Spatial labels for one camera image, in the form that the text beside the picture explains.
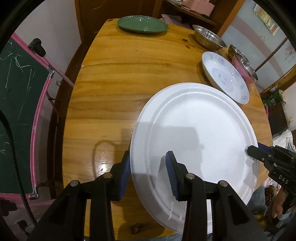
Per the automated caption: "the small steel bowl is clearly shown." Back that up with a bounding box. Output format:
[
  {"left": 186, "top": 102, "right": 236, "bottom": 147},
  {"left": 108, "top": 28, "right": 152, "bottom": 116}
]
[{"left": 227, "top": 44, "right": 245, "bottom": 60}]

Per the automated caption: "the wooden door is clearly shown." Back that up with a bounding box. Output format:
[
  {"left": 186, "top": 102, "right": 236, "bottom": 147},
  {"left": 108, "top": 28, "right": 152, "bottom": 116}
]
[{"left": 74, "top": 0, "right": 155, "bottom": 45}]

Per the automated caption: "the wooden corner shelf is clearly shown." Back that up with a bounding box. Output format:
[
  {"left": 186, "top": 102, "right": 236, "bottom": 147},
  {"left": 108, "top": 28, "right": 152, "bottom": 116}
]
[{"left": 152, "top": 1, "right": 245, "bottom": 37}]

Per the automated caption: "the folded pink cloth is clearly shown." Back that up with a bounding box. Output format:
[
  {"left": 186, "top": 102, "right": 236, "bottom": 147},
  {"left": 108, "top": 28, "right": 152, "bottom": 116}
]
[{"left": 160, "top": 14, "right": 192, "bottom": 29}]

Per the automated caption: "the green chalkboard pink frame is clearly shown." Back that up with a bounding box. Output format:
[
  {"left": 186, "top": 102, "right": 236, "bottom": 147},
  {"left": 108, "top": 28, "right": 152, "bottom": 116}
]
[{"left": 1, "top": 34, "right": 56, "bottom": 200}]

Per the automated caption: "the black cable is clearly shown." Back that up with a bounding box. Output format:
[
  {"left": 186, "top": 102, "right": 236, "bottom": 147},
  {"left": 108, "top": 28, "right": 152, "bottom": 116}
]
[{"left": 0, "top": 109, "right": 38, "bottom": 227}]

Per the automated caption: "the large white plate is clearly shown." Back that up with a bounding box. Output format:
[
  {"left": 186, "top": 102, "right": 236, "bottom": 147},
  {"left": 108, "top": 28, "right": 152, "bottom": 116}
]
[{"left": 130, "top": 83, "right": 259, "bottom": 233}]

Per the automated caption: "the person's right hand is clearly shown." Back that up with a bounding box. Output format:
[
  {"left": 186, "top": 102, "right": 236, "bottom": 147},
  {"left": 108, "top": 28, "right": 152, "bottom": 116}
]
[{"left": 271, "top": 187, "right": 286, "bottom": 218}]

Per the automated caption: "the pink steel-lined bowl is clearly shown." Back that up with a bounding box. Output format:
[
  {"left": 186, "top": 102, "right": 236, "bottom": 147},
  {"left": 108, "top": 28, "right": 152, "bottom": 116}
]
[{"left": 231, "top": 53, "right": 258, "bottom": 84}]

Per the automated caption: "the large steel bowl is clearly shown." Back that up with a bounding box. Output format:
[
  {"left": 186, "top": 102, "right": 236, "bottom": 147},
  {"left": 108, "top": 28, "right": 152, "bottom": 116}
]
[{"left": 193, "top": 25, "right": 228, "bottom": 52}]

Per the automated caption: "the green plate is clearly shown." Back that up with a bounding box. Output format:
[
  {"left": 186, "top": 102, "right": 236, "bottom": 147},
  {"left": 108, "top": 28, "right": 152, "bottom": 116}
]
[{"left": 117, "top": 15, "right": 169, "bottom": 34}]

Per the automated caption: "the white quilted bedding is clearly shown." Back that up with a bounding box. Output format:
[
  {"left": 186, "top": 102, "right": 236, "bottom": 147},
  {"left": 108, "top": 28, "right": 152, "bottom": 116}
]
[{"left": 273, "top": 130, "right": 295, "bottom": 152}]

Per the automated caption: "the wall poster calendar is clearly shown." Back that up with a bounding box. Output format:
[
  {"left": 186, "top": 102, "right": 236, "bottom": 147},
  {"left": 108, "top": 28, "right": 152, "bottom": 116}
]
[{"left": 253, "top": 4, "right": 279, "bottom": 36}]

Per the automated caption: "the blue floral shallow bowl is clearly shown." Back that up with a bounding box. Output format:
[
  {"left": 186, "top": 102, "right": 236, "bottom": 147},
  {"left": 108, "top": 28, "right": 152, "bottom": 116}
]
[{"left": 202, "top": 51, "right": 249, "bottom": 104}]

